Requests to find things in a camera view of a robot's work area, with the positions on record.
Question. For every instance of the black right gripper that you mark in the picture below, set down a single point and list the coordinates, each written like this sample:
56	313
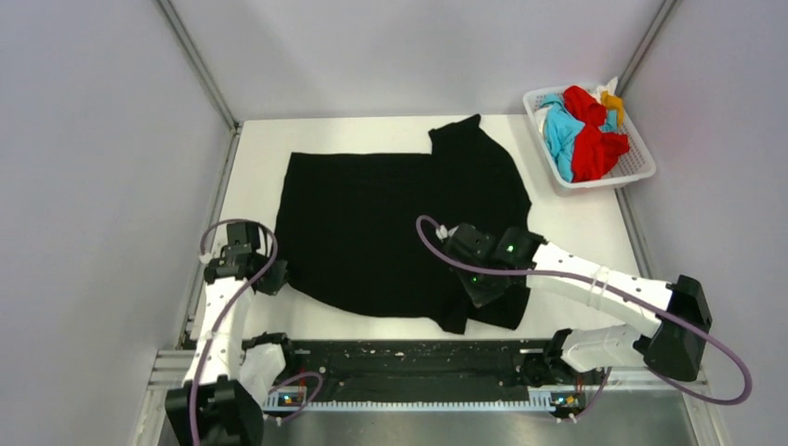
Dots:
480	296

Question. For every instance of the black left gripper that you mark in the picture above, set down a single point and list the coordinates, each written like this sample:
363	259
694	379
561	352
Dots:
278	278

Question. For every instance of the black t-shirt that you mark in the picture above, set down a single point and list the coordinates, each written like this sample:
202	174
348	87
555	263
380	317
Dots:
346	226

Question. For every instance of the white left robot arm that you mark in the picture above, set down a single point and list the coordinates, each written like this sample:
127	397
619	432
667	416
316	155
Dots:
220	400

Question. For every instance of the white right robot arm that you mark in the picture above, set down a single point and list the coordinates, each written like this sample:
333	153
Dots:
652	316

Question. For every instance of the red t-shirt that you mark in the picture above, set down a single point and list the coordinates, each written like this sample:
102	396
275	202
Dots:
600	143

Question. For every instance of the light blue t-shirt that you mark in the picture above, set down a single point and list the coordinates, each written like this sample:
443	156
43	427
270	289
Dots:
559	131

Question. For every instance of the yellow t-shirt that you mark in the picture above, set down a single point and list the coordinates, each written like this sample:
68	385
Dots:
614	103

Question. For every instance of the white t-shirt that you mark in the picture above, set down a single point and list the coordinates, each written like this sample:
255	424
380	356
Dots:
607	89

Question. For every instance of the white slotted cable duct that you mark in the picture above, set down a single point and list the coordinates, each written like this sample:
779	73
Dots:
539	401

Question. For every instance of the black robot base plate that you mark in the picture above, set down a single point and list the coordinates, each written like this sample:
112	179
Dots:
427	371

